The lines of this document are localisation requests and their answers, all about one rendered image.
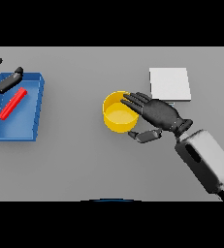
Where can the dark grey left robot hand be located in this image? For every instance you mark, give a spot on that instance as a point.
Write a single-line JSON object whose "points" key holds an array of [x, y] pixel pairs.
{"points": [[6, 82]]}

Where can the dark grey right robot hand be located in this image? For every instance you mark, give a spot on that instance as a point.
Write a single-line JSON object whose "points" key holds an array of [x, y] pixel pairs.
{"points": [[158, 113]]}

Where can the red beaker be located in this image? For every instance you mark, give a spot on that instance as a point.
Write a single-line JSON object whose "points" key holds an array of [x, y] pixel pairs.
{"points": [[12, 104]]}

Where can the pale square scale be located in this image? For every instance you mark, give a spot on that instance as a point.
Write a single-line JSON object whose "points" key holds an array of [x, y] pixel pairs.
{"points": [[170, 84]]}

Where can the yellow bowl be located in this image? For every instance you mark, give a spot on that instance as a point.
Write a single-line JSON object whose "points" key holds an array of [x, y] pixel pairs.
{"points": [[119, 115]]}

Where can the blue tray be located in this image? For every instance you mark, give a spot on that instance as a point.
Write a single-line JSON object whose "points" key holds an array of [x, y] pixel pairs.
{"points": [[17, 109]]}

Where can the thin dark arc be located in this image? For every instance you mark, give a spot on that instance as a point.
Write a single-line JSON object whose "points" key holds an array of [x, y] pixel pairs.
{"points": [[110, 200]]}

